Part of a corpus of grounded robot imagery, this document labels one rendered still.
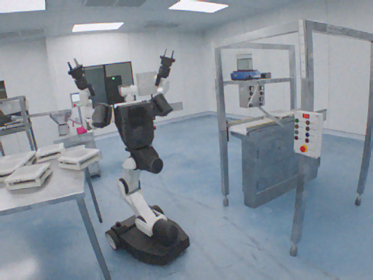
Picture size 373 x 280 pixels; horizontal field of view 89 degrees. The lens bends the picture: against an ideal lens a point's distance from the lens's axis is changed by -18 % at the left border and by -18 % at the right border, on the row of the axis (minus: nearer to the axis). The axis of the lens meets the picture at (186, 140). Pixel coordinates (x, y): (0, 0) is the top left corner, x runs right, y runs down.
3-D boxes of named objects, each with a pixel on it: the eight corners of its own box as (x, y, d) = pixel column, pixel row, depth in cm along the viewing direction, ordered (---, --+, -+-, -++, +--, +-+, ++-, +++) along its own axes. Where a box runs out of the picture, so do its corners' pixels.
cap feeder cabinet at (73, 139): (65, 187, 324) (52, 141, 303) (63, 176, 371) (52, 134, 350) (103, 176, 355) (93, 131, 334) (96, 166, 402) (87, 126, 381)
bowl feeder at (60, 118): (54, 138, 317) (49, 114, 307) (54, 134, 347) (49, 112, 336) (84, 131, 341) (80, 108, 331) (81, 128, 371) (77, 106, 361)
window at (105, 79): (89, 109, 585) (82, 66, 554) (89, 109, 586) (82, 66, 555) (135, 100, 654) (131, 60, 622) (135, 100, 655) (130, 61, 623)
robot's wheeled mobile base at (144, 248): (199, 242, 188) (196, 211, 179) (154, 278, 153) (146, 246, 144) (153, 217, 232) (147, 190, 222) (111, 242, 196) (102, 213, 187)
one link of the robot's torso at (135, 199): (164, 221, 187) (138, 171, 192) (146, 232, 173) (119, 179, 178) (155, 222, 198) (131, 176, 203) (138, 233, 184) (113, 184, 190)
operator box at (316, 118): (315, 158, 121) (318, 114, 114) (293, 152, 136) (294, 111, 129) (321, 156, 124) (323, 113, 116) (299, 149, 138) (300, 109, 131)
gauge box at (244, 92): (247, 108, 187) (245, 84, 182) (239, 107, 196) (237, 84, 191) (265, 105, 196) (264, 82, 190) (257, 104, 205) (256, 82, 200)
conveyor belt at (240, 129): (245, 136, 199) (245, 131, 198) (229, 131, 221) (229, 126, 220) (326, 115, 253) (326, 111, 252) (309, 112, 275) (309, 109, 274)
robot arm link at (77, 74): (64, 72, 142) (71, 87, 149) (71, 72, 136) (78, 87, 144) (78, 64, 149) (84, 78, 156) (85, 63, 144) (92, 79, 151)
